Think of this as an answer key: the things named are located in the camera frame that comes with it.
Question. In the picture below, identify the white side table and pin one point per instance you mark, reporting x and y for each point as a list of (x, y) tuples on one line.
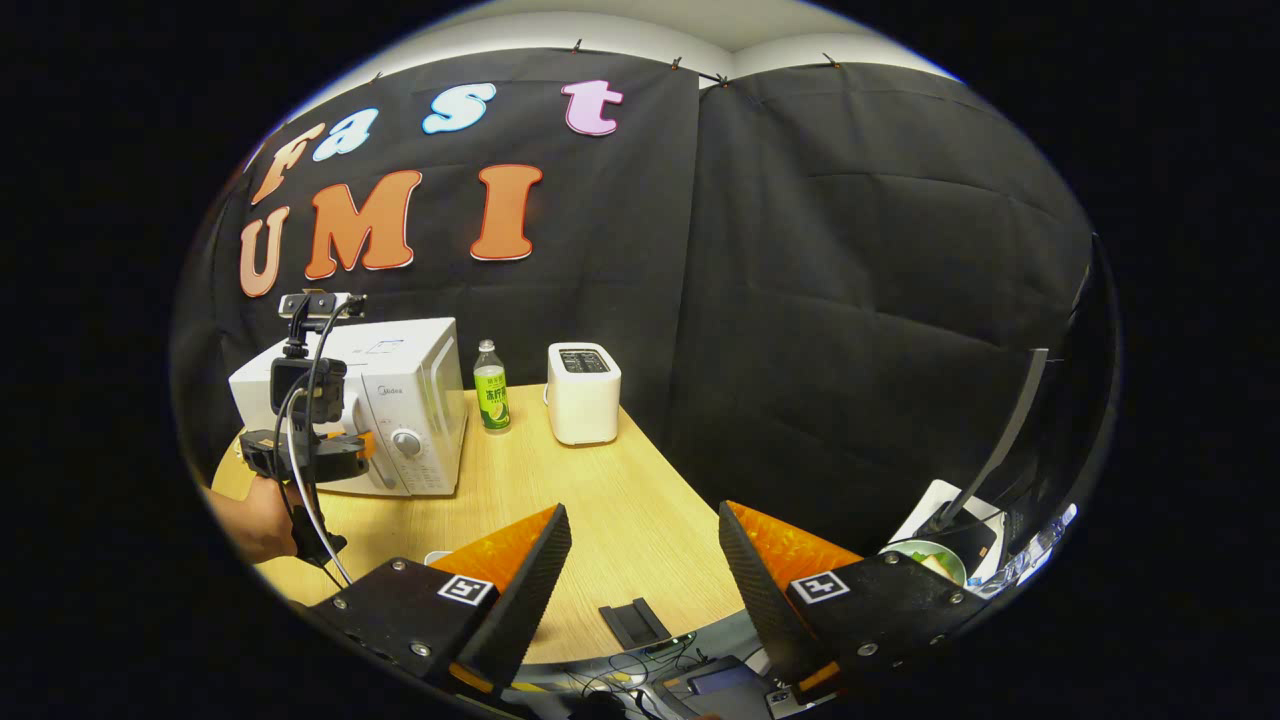
[(935, 500)]

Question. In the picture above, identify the dark blue flat device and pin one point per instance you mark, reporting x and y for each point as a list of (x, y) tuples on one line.
[(725, 680)]

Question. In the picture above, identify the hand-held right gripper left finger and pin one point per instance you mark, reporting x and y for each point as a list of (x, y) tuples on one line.
[(525, 600)]

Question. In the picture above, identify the white ribbed plastic tray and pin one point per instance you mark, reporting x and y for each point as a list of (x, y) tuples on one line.
[(437, 557)]

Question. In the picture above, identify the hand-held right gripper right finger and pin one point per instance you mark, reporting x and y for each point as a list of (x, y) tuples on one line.
[(765, 610)]

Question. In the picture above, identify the white toaster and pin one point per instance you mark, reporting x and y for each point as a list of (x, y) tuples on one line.
[(583, 405)]

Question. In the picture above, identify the black flat stand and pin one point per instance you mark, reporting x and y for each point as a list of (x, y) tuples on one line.
[(635, 622)]

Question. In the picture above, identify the plate with sandwich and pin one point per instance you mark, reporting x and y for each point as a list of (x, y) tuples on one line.
[(925, 560)]

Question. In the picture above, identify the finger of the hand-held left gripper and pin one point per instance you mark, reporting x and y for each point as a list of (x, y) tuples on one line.
[(340, 465)]

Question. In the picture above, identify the dark tablet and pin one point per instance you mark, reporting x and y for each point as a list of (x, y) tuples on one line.
[(965, 545)]

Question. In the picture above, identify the white microwave oven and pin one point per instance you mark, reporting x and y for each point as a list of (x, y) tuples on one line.
[(420, 370)]

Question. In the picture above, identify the green label drink bottle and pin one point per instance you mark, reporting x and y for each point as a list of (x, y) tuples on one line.
[(492, 395)]

